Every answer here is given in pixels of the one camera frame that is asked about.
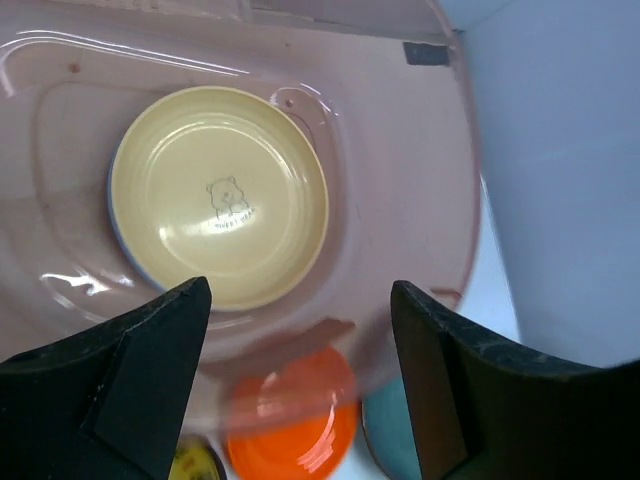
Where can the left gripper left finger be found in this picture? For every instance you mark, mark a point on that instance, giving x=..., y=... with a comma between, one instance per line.
x=108, y=402

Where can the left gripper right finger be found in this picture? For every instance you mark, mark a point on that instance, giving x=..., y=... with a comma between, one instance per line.
x=485, y=407

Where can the dark teal glazed plate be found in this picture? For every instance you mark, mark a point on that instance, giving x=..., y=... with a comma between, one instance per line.
x=388, y=431

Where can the black and gold patterned plate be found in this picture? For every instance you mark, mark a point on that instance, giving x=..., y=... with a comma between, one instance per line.
x=195, y=459

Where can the orange plate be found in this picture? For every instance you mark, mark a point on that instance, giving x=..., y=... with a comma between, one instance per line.
x=296, y=422

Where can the pale yellow bear plate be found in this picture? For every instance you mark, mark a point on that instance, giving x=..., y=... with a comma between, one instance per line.
x=218, y=183

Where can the translucent pink plastic bin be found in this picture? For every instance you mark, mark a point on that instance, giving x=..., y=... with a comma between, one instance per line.
x=397, y=144

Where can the right dark table label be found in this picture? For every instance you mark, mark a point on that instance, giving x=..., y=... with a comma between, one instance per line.
x=424, y=54

